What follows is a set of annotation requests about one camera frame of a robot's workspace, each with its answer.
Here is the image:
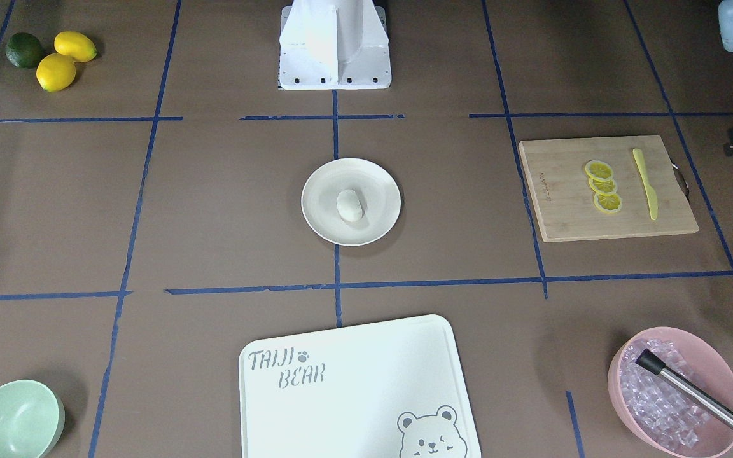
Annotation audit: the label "white bear tray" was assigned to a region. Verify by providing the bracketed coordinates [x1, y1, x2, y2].
[239, 315, 481, 457]

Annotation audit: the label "yellow plastic knife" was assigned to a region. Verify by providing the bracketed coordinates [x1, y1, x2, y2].
[632, 148, 659, 221]

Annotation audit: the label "middle lemon slice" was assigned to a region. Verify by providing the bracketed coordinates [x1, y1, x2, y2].
[588, 177, 618, 195]

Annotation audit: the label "lemon slice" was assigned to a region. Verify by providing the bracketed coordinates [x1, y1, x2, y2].
[592, 192, 623, 214]
[588, 177, 618, 195]
[584, 160, 614, 182]

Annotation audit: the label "top lemon slice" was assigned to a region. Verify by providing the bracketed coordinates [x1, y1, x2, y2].
[584, 160, 614, 182]

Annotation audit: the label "bottom lemon slice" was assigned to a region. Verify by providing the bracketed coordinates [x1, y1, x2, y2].
[592, 192, 623, 214]

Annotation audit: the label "bamboo cutting board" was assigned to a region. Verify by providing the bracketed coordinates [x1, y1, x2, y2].
[518, 135, 699, 242]

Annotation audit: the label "metal rod black tip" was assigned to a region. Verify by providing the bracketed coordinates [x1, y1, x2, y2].
[634, 350, 733, 430]

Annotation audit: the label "pink bowl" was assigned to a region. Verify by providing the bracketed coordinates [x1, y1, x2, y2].
[608, 326, 733, 457]

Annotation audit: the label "clear ice cubes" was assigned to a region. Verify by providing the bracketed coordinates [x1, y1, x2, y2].
[617, 338, 711, 453]

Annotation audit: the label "cream round plate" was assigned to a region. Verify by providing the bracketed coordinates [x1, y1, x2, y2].
[302, 158, 402, 247]

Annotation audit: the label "rear yellow lemon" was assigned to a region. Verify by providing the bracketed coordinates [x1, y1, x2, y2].
[53, 30, 98, 62]

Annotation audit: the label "yellow lemon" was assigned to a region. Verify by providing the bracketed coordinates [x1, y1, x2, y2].
[53, 30, 98, 62]
[36, 54, 78, 92]

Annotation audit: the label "front yellow lemon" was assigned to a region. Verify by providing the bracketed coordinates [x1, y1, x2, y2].
[36, 54, 78, 92]

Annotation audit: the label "green lime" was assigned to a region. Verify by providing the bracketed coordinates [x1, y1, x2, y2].
[5, 32, 46, 69]

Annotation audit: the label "green bowl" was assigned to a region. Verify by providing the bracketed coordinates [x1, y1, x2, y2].
[0, 380, 65, 457]

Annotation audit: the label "metal cutting board handle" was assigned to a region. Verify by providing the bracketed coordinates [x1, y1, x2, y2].
[672, 162, 690, 202]

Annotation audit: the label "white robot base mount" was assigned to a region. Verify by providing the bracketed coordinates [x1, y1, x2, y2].
[277, 1, 393, 91]

